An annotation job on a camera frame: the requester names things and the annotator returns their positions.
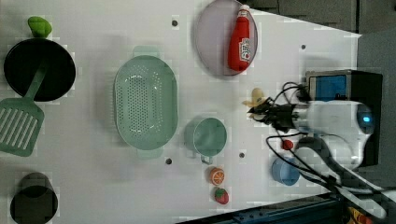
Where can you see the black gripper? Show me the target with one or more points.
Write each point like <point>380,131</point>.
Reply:
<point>279,117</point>

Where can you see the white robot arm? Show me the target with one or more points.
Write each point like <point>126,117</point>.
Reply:
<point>334,135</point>

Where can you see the black silver toaster oven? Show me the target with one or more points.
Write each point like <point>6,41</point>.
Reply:
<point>351,85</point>

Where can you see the small red toy fruit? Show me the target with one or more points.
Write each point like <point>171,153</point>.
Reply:
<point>287,145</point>

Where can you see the blue cup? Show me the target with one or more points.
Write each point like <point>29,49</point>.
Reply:
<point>283,172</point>

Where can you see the green mug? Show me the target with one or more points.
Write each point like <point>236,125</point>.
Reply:
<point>206,137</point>

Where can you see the red ketchup bottle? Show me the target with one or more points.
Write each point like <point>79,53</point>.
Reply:
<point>239,51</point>

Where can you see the toy orange slice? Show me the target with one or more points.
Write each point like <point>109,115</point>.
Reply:
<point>216,176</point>

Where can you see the toy strawberry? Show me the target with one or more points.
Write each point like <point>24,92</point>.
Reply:
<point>221,196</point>

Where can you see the purple round plate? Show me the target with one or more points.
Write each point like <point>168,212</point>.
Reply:
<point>213,31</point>

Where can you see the green oval colander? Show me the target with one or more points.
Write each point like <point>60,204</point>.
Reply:
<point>145,102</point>

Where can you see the yellow red object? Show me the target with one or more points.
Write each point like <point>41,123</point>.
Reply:
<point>356,217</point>

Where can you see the green toy pepper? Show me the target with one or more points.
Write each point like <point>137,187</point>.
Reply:
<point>39,27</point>

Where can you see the green slotted spatula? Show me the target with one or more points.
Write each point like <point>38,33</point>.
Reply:
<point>21,119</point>

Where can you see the black cylinder cup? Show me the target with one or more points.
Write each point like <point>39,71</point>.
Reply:
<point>35,201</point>

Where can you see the black frying pan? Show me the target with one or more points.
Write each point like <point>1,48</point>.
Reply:
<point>23,60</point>

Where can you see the blue metal frame rail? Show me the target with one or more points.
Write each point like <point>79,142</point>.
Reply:
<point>320,209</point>

